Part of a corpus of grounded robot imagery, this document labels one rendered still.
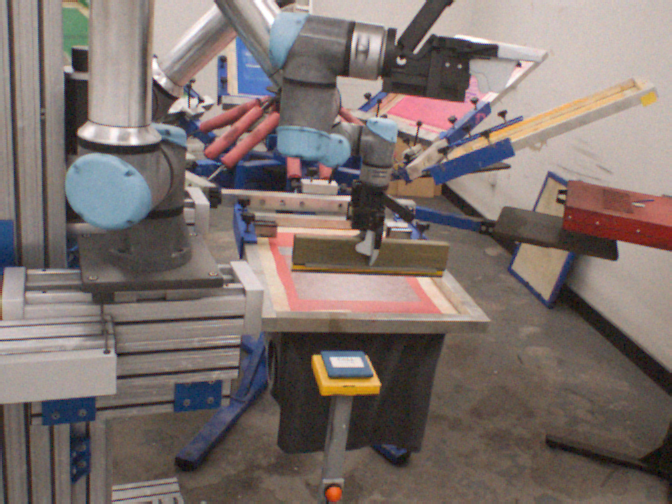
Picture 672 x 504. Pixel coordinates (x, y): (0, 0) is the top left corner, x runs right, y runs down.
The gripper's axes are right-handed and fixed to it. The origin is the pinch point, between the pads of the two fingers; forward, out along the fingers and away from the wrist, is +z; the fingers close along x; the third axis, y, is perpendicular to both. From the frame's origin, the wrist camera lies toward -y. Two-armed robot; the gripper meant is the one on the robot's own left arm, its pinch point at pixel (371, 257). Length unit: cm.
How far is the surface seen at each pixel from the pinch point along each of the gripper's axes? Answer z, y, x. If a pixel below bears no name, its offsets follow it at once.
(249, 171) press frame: 10, 20, -115
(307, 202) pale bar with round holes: 7, 5, -67
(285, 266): 13.9, 17.4, -25.9
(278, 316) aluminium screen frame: 10.5, 24.8, 13.8
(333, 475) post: 41, 12, 34
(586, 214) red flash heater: 0, -92, -51
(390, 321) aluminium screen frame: 10.9, -2.8, 14.3
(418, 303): 13.8, -16.0, -2.6
